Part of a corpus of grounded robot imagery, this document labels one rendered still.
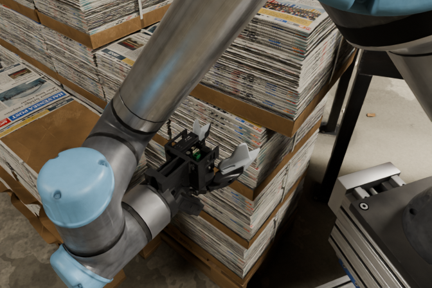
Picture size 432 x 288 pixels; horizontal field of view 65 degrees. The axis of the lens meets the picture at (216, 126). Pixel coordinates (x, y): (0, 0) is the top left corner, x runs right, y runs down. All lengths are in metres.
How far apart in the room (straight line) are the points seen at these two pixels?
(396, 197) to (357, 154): 1.31
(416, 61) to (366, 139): 1.88
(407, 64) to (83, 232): 0.34
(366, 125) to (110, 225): 1.92
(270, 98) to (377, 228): 0.29
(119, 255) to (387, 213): 0.43
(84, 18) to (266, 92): 0.57
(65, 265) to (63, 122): 0.78
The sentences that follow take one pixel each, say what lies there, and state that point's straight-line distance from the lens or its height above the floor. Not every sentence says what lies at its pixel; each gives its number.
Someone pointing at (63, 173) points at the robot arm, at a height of 1.03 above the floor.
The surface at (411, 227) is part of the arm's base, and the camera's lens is 0.62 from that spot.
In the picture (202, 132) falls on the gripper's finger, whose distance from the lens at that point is 0.65.
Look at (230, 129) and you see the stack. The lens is 0.76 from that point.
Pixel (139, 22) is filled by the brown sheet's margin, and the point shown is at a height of 0.86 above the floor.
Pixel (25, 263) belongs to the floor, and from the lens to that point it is 1.65.
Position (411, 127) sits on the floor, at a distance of 2.30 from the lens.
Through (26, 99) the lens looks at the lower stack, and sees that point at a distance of 1.36.
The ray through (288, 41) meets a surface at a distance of 0.60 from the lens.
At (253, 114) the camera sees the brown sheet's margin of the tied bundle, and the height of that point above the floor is 0.86.
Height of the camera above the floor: 1.29
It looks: 40 degrees down
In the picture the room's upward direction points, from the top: straight up
